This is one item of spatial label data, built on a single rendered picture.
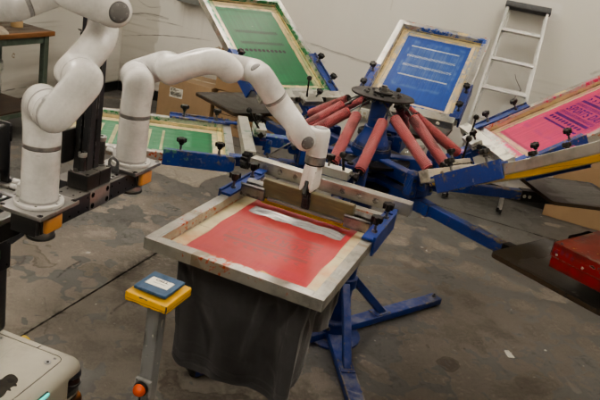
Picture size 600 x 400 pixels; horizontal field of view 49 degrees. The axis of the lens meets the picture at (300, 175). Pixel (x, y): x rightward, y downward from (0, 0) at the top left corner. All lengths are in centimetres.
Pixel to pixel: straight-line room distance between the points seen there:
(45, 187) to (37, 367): 105
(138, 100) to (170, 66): 14
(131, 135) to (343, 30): 467
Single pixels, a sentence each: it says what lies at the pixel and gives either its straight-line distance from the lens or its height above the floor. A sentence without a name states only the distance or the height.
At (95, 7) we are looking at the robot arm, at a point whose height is 167.
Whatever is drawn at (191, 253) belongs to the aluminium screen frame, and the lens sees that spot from 199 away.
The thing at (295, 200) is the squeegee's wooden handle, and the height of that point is 101.
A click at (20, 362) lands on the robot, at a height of 28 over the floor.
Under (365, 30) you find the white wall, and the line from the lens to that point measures 657.
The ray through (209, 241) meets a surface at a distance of 215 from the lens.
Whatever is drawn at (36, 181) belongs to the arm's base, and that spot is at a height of 121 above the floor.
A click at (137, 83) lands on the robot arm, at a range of 209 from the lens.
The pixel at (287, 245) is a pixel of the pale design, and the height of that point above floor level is 96.
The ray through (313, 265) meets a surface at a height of 96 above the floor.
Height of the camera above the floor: 188
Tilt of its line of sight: 19 degrees down
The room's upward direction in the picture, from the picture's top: 10 degrees clockwise
